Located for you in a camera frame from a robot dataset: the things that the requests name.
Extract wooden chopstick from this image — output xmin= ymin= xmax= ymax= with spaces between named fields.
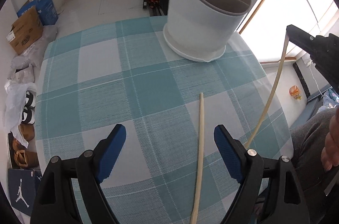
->
xmin=244 ymin=34 xmax=289 ymax=149
xmin=190 ymin=92 xmax=204 ymax=224

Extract person's right hand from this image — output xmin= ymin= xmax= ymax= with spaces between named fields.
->
xmin=321 ymin=109 xmax=339 ymax=171

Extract navy jordan shoebox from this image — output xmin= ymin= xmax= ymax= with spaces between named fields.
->
xmin=7 ymin=168 xmax=42 ymax=217

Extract orange snack bag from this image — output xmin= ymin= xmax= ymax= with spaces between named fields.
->
xmin=289 ymin=85 xmax=302 ymax=100

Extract black and white sneakers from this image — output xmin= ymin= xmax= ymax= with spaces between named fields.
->
xmin=21 ymin=91 xmax=36 ymax=125

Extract white utensil holder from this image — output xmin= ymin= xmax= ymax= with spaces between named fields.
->
xmin=163 ymin=0 xmax=252 ymax=63

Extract white plastic bag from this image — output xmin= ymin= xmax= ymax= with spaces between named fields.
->
xmin=4 ymin=82 xmax=37 ymax=148

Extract teal checkered tablecloth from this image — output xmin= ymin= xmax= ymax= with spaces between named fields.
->
xmin=34 ymin=15 xmax=295 ymax=224

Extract grey plastic parcel bag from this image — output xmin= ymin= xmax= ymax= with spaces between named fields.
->
xmin=10 ymin=25 xmax=57 ymax=71

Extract brown cardboard box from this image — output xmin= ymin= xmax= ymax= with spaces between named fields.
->
xmin=6 ymin=6 xmax=43 ymax=55

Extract blue cardboard box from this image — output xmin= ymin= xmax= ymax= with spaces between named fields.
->
xmin=17 ymin=0 xmax=58 ymax=26

